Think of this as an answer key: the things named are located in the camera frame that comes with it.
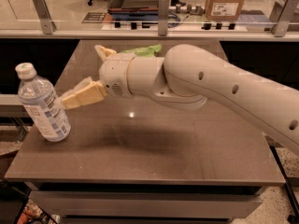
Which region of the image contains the left metal glass bracket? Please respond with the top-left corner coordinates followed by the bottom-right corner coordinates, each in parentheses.
top-left (32, 0), bottom-right (56, 35)

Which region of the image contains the clear blue-label plastic bottle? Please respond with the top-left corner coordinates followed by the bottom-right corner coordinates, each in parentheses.
top-left (15, 63), bottom-right (71, 142)

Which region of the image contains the metal glass bracket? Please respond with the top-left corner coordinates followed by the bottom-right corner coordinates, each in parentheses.
top-left (32, 0), bottom-right (56, 35)
top-left (272, 0), bottom-right (299, 37)
top-left (158, 0), bottom-right (169, 36)

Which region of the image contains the cardboard box with label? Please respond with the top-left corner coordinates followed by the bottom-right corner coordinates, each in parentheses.
top-left (205, 0), bottom-right (245, 21)

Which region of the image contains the right metal glass bracket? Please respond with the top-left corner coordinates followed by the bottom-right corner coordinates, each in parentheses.
top-left (272, 0), bottom-right (299, 37)

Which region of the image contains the grey open tray box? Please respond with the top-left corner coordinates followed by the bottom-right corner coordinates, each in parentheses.
top-left (107, 0), bottom-right (167, 15)

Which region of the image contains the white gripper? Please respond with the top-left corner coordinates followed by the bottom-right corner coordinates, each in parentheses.
top-left (57, 45), bottom-right (135, 110)

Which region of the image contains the middle metal glass bracket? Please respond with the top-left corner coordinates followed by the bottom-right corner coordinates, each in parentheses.
top-left (158, 0), bottom-right (169, 36)

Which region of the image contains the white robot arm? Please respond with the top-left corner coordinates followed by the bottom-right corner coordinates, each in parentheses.
top-left (58, 44), bottom-right (299, 155)

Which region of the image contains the crumpled green snack bag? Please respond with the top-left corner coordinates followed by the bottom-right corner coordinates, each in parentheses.
top-left (122, 44), bottom-right (162, 57)

